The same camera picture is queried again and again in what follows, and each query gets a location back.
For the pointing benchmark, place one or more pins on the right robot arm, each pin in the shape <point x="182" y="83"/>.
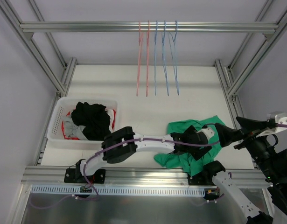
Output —
<point x="270" y="175"/>

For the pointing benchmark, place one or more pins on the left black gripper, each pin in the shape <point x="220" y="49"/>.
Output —
<point x="197" y="142"/>

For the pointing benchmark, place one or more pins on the blue hanger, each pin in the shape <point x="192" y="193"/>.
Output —
<point x="155" y="56"/>
<point x="172" y="44"/>
<point x="164" y="57"/>

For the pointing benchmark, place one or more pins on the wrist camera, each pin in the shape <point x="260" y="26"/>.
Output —
<point x="207" y="131"/>
<point x="277" y="122"/>

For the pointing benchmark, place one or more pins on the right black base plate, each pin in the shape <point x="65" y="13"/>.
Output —
<point x="196" y="180"/>

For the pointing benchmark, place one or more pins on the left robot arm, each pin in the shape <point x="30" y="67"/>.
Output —
<point x="122" y="144"/>

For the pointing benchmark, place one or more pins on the pink hanger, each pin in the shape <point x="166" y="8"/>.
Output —
<point x="139" y="58"/>
<point x="147" y="56"/>

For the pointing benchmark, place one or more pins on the grey tank top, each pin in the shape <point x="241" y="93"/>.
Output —
<point x="71" y="130"/>

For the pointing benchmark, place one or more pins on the white slotted cable duct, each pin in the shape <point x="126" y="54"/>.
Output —
<point x="120" y="190"/>

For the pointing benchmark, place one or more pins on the white tank top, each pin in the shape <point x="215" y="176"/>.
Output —
<point x="112" y="114"/>

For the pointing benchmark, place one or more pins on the aluminium front rail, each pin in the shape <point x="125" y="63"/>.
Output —
<point x="145" y="176"/>

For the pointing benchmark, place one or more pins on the red tank top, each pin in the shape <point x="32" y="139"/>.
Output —
<point x="69" y="114"/>

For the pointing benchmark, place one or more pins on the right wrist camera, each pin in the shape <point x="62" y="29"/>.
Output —
<point x="277" y="122"/>

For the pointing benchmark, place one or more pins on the black tank top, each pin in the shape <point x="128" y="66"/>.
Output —
<point x="94" y="118"/>

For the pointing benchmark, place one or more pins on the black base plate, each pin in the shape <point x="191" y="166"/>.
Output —
<point x="71" y="175"/>
<point x="196" y="180"/>

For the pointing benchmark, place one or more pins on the white plastic basket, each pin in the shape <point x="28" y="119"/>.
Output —
<point x="67" y="104"/>

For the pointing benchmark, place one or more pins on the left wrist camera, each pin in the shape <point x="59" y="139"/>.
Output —
<point x="207" y="131"/>

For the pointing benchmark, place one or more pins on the aluminium hanging rail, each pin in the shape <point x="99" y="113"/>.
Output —
<point x="136" y="26"/>

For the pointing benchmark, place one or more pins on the green tank top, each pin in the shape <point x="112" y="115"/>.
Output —
<point x="186" y="160"/>

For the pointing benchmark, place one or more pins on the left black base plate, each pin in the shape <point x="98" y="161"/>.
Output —
<point x="71" y="175"/>

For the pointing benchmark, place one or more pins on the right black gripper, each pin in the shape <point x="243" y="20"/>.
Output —
<point x="248" y="139"/>

